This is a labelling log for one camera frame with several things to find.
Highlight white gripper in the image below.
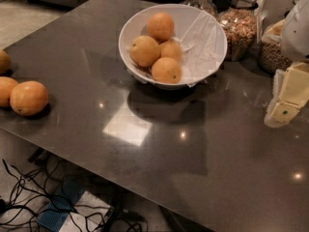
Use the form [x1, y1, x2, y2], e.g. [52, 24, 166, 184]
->
[264, 0, 309, 128]

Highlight orange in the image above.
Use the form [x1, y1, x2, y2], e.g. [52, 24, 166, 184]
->
[129, 36, 160, 68]
[151, 57, 182, 84]
[10, 81, 48, 116]
[0, 49, 11, 74]
[159, 40, 183, 62]
[147, 13, 175, 43]
[0, 76, 18, 107]

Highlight white bowl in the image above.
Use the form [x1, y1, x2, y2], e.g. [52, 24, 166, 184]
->
[118, 3, 229, 91]

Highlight glass jar of grains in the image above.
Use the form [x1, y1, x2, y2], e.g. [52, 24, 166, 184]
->
[257, 0, 309, 75]

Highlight glass jar of nuts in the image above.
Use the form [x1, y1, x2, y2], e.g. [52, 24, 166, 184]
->
[217, 0, 259, 61]

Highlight white paper liner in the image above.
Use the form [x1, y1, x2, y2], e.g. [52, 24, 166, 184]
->
[126, 9, 225, 88]

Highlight blue and white floor box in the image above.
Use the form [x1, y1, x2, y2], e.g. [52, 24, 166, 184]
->
[37, 181, 113, 232]

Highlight orange on table top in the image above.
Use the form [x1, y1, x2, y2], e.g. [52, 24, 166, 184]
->
[0, 49, 11, 74]

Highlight black cables on floor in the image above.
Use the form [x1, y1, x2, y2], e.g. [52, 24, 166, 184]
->
[0, 152, 149, 232]

